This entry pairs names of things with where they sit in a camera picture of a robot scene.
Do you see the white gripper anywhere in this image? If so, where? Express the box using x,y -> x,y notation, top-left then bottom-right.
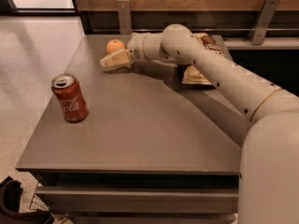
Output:
100,33 -> 147,68

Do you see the orange fruit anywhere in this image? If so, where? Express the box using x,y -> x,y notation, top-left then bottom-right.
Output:
107,39 -> 125,54

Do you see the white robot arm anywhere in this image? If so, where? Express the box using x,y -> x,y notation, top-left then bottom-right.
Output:
100,24 -> 299,224

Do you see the red cola can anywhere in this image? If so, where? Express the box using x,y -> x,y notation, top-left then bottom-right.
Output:
51,74 -> 89,122

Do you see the brown yellow chip bag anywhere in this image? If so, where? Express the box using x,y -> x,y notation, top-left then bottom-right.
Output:
182,33 -> 225,86

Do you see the grey cabinet drawer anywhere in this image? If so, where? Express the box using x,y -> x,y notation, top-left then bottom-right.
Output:
36,187 -> 238,214

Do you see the dark brown chair base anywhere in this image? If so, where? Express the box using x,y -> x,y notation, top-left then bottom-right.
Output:
0,176 -> 54,224

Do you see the left grey metal bracket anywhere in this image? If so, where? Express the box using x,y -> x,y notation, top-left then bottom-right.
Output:
117,0 -> 132,35

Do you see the grey metal bracket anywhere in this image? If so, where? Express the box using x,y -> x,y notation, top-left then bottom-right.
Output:
248,0 -> 280,45
117,0 -> 132,35

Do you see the right grey metal bracket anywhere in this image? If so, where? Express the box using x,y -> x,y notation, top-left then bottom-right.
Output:
248,0 -> 280,45

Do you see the black wire basket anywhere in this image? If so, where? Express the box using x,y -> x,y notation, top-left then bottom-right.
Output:
29,193 -> 50,211

